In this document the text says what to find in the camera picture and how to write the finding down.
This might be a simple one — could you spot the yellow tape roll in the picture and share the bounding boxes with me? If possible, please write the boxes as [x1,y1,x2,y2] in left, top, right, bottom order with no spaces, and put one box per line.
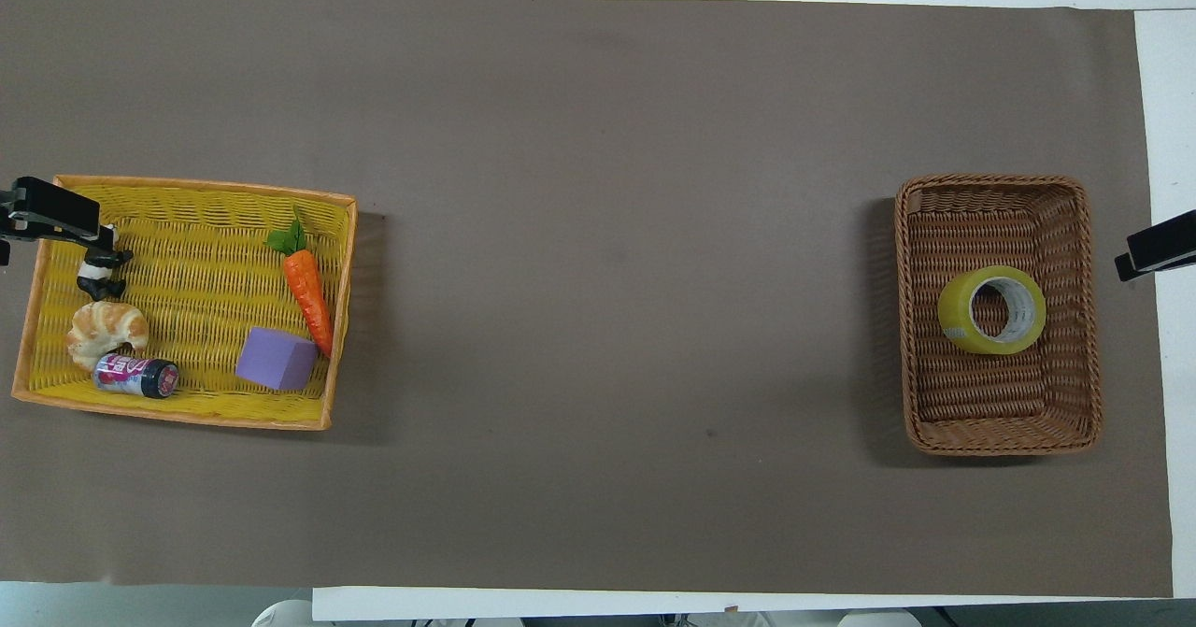
[937,265,1047,356]

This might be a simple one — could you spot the brown wicker basket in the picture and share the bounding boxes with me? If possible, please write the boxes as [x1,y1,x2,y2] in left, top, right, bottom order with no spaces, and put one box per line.
[894,174,1103,457]

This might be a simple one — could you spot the yellow woven basket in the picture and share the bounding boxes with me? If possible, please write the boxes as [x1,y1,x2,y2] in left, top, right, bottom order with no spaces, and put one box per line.
[11,175,359,432]

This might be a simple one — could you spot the orange toy carrot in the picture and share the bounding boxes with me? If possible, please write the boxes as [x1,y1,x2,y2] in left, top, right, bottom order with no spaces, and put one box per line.
[265,207,335,359]

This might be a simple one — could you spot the purple foam block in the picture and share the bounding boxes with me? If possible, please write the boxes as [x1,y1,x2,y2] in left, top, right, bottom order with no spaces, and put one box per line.
[235,327,320,392]

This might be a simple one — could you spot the small pink drink can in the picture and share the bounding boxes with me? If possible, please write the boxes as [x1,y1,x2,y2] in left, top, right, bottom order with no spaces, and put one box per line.
[92,353,180,399]

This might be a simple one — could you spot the black and white panda toy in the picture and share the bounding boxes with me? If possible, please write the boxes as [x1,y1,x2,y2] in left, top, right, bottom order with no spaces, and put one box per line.
[77,223,135,302]

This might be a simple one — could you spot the toy croissant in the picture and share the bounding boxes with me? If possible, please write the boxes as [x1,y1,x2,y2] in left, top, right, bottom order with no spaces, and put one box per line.
[66,301,150,372]

